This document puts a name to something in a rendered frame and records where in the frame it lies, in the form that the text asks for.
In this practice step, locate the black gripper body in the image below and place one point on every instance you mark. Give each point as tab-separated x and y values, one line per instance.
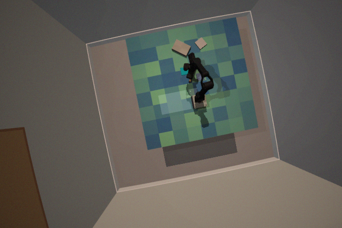
190	74

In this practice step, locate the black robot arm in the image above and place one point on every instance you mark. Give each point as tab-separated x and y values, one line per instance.
195	64

